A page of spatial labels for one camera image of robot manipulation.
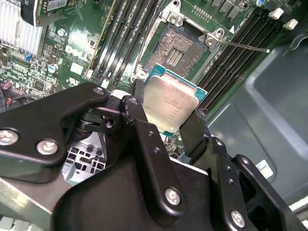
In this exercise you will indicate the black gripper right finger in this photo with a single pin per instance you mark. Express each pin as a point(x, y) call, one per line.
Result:
point(250, 192)

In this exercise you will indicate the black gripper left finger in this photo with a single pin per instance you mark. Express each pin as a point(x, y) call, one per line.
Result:
point(31, 134)

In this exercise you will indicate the thin metal locking lever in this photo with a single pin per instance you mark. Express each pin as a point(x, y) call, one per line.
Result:
point(245, 46)

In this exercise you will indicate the silver topped CPU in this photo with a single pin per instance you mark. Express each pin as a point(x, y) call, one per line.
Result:
point(168, 101)

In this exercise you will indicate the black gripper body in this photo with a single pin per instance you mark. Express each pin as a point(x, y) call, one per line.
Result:
point(108, 204)

